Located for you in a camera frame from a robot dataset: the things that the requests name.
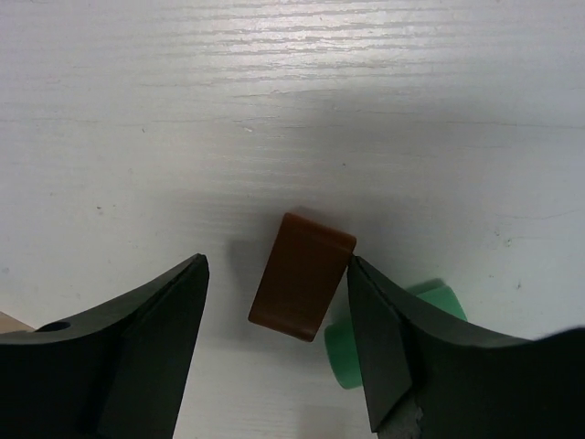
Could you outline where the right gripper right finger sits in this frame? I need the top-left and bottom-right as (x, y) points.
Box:
(347, 257), (584, 438)

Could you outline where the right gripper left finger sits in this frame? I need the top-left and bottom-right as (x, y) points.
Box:
(1, 254), (209, 438)

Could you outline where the brown wood block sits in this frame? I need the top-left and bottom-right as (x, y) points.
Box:
(248, 212), (357, 342)

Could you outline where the green wood cylinder block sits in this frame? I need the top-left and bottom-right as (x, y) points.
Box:
(324, 279), (467, 390)

